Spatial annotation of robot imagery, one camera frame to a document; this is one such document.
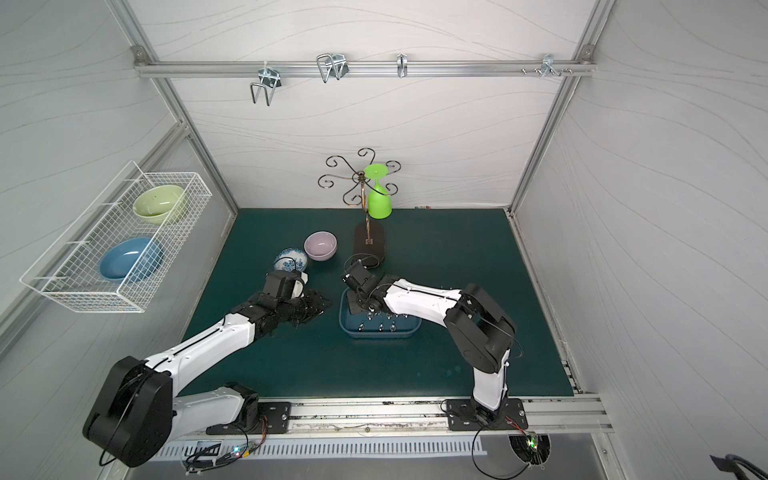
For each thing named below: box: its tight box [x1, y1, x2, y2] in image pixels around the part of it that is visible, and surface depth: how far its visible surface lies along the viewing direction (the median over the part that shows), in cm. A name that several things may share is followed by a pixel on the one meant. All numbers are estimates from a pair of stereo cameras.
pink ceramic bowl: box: [303, 230, 338, 262], surface depth 106 cm
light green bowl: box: [133, 185, 184, 224], surface depth 75 cm
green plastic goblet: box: [364, 164, 393, 220], surface depth 93 cm
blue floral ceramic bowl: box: [273, 248, 308, 272], surface depth 103 cm
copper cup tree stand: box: [317, 147, 402, 268], surface depth 90 cm
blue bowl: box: [99, 237, 164, 282], surface depth 64 cm
